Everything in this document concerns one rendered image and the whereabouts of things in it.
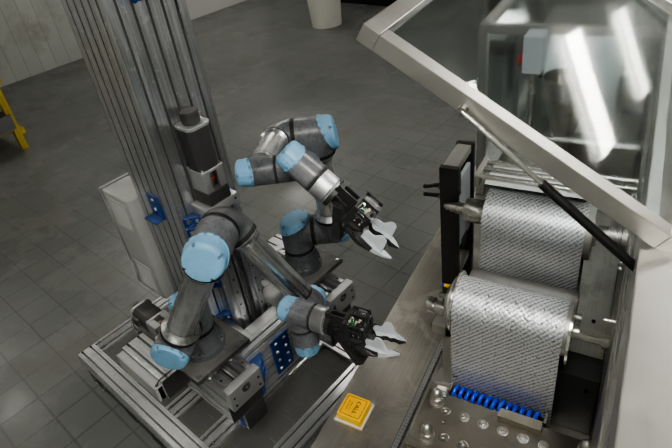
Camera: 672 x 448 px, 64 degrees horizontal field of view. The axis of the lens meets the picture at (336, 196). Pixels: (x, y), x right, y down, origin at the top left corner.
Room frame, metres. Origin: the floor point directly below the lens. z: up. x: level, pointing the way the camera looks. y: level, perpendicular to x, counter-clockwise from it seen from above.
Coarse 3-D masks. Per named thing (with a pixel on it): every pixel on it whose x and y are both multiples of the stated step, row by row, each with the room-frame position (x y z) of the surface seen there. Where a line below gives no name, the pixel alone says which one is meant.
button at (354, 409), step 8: (344, 400) 0.94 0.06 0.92; (352, 400) 0.93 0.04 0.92; (360, 400) 0.93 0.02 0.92; (368, 400) 0.93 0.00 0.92; (344, 408) 0.91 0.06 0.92; (352, 408) 0.91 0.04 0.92; (360, 408) 0.91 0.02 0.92; (368, 408) 0.91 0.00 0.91; (344, 416) 0.89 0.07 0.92; (352, 416) 0.89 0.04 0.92; (360, 416) 0.88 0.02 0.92; (360, 424) 0.87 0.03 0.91
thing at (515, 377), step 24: (456, 336) 0.86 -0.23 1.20; (456, 360) 0.86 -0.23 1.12; (480, 360) 0.83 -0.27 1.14; (504, 360) 0.80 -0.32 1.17; (528, 360) 0.77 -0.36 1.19; (456, 384) 0.86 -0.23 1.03; (480, 384) 0.83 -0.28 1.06; (504, 384) 0.80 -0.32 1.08; (528, 384) 0.77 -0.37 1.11; (552, 384) 0.74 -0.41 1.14; (528, 408) 0.76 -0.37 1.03
